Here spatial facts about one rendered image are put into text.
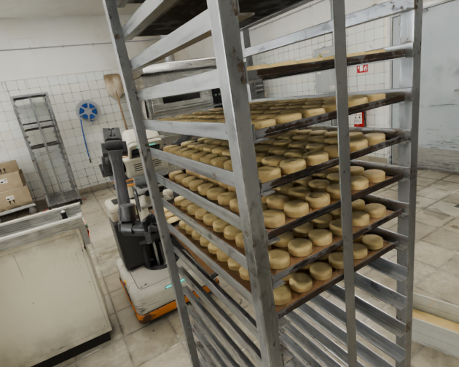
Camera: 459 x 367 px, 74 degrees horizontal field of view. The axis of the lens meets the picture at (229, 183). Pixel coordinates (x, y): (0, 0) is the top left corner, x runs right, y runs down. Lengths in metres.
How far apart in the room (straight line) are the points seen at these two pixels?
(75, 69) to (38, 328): 4.78
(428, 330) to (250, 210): 1.69
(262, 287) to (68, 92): 5.86
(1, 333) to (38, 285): 0.32
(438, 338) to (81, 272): 2.02
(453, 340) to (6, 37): 6.42
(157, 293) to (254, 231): 1.79
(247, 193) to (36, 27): 6.02
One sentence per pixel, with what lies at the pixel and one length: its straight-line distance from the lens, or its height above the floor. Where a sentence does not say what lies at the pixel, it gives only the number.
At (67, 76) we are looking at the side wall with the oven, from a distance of 6.26.
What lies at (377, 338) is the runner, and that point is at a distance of 1.16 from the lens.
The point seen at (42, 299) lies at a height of 0.48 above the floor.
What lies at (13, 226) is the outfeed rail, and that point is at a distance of 2.34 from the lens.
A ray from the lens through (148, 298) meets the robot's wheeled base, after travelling 2.26.
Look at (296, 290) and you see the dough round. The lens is 0.72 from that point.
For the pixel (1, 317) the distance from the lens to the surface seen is 2.25.
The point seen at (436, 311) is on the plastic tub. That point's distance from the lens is 2.26.
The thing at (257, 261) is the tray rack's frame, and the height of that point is 1.20.
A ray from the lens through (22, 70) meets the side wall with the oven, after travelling 6.26.
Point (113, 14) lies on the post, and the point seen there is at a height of 1.73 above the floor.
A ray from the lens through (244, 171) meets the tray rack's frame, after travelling 0.48.
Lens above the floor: 1.49
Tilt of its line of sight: 17 degrees down
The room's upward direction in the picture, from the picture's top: 9 degrees counter-clockwise
